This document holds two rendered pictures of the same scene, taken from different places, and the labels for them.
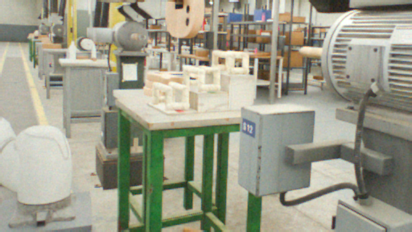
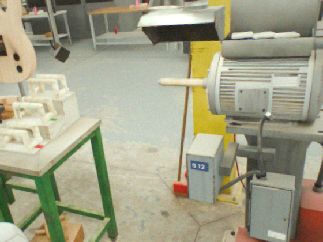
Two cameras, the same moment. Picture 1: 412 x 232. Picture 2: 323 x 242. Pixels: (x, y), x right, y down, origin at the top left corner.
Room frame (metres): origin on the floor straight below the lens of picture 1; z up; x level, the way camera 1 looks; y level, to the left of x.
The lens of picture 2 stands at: (0.21, 0.67, 1.71)
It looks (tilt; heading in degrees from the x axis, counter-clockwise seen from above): 26 degrees down; 330
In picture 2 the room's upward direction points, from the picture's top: 8 degrees counter-clockwise
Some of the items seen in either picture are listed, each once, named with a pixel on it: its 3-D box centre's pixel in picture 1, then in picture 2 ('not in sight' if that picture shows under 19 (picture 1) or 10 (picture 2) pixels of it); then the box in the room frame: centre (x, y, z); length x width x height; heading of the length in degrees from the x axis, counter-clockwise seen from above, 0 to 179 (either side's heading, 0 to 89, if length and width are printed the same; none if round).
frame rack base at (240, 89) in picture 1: (227, 89); (52, 108); (2.03, 0.11, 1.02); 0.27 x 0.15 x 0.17; 35
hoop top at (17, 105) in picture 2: (193, 70); (27, 105); (1.92, 0.28, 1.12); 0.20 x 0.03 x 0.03; 33
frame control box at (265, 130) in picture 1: (299, 165); (225, 173); (0.91, -0.13, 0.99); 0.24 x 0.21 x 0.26; 31
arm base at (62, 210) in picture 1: (44, 205); not in sight; (1.19, 0.63, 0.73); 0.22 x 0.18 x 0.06; 23
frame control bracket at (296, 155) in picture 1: (320, 151); (229, 158); (0.94, -0.18, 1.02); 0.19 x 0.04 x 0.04; 121
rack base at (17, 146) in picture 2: (170, 108); (22, 144); (1.86, 0.37, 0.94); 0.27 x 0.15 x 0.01; 35
